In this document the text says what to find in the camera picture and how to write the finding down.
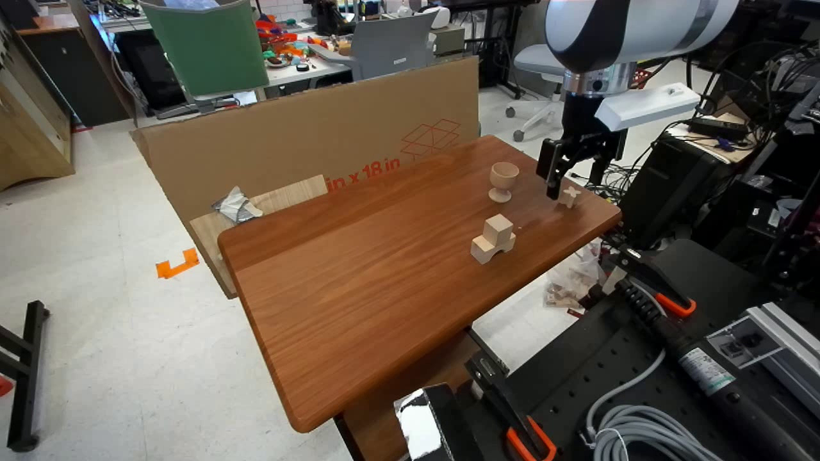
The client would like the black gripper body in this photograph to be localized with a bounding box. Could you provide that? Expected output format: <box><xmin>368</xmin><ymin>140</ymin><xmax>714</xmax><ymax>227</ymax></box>
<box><xmin>536</xmin><ymin>95</ymin><xmax>624</xmax><ymax>178</ymax></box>

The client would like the flower-shaped wooden block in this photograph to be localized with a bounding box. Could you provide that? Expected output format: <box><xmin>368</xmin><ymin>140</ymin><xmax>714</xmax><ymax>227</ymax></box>
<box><xmin>558</xmin><ymin>187</ymin><xmax>581</xmax><ymax>209</ymax></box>

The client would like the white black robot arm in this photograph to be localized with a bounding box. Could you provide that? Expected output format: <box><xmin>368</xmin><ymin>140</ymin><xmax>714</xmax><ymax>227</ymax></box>
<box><xmin>537</xmin><ymin>0</ymin><xmax>738</xmax><ymax>200</ymax></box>

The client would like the round wooden spool block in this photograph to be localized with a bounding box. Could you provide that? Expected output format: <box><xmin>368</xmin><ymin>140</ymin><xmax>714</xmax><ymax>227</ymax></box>
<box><xmin>490</xmin><ymin>161</ymin><xmax>519</xmax><ymax>201</ymax></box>

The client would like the square wooden block pair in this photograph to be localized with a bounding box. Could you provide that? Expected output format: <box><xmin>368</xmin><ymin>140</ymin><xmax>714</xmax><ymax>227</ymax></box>
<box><xmin>472</xmin><ymin>214</ymin><xmax>515</xmax><ymax>263</ymax></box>

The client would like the black computer tower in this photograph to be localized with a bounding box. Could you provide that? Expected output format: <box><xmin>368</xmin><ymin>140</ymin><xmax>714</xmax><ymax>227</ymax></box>
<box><xmin>619</xmin><ymin>131</ymin><xmax>733</xmax><ymax>249</ymax></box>

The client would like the white grey office chair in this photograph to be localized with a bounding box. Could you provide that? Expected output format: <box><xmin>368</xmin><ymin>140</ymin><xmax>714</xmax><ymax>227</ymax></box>
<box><xmin>503</xmin><ymin>40</ymin><xmax>571</xmax><ymax>146</ymax></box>

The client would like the black orange clamp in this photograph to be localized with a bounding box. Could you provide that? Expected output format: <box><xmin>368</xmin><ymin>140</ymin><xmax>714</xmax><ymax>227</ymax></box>
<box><xmin>615</xmin><ymin>249</ymin><xmax>697</xmax><ymax>321</ymax></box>

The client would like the grey chair back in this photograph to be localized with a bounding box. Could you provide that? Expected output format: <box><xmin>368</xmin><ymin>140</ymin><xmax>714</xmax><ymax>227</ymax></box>
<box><xmin>351</xmin><ymin>16</ymin><xmax>433</xmax><ymax>79</ymax></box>

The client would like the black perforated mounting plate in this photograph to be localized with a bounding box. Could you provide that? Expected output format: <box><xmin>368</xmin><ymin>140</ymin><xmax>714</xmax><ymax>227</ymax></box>
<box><xmin>503</xmin><ymin>237</ymin><xmax>820</xmax><ymax>461</ymax></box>

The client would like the crumpled grey paper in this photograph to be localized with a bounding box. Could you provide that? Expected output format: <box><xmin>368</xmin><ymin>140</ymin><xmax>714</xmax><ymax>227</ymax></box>
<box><xmin>214</xmin><ymin>187</ymin><xmax>262</xmax><ymax>223</ymax></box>

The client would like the large cardboard sheet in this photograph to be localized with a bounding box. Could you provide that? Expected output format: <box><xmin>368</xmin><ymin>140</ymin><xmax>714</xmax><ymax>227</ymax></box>
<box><xmin>134</xmin><ymin>57</ymin><xmax>482</xmax><ymax>298</ymax></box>

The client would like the green office chair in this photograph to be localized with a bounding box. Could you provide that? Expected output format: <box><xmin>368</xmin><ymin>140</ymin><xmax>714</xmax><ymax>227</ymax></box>
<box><xmin>141</xmin><ymin>0</ymin><xmax>267</xmax><ymax>99</ymax></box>

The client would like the orange floor tape marker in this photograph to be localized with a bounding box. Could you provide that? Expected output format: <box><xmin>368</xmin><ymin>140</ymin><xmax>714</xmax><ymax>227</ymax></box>
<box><xmin>154</xmin><ymin>249</ymin><xmax>199</xmax><ymax>278</ymax></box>

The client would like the black metal floor stand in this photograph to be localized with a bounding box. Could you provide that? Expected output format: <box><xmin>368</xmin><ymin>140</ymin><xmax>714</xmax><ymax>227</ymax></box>
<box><xmin>0</xmin><ymin>300</ymin><xmax>49</xmax><ymax>454</ymax></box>

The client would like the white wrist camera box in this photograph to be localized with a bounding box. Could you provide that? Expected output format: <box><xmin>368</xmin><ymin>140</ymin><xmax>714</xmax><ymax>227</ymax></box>
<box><xmin>595</xmin><ymin>82</ymin><xmax>700</xmax><ymax>131</ymax></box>

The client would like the coiled grey cable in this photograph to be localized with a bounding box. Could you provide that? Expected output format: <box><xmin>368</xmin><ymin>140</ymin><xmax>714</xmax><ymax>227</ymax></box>
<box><xmin>581</xmin><ymin>349</ymin><xmax>726</xmax><ymax>461</ymax></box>

